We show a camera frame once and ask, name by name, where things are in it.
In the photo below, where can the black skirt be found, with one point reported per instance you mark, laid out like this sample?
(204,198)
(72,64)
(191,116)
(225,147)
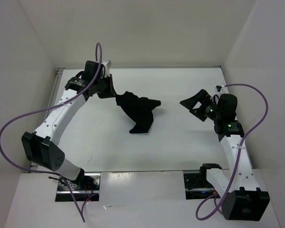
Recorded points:
(139,110)

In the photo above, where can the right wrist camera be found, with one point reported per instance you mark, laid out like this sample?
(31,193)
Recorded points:
(220,88)

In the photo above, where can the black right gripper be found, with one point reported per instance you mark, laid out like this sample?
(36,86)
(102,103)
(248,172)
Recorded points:
(202,96)

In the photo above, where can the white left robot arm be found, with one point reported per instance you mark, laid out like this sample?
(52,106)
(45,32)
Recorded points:
(41,146)

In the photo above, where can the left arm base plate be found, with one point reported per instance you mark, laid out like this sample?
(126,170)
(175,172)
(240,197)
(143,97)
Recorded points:
(88,191)

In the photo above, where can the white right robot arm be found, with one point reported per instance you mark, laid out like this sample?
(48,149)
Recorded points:
(241,196)

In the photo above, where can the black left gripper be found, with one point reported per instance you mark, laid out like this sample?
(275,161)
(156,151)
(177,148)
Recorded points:
(111,92)

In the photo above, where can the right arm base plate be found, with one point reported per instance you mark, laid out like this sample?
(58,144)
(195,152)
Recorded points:
(196,187)

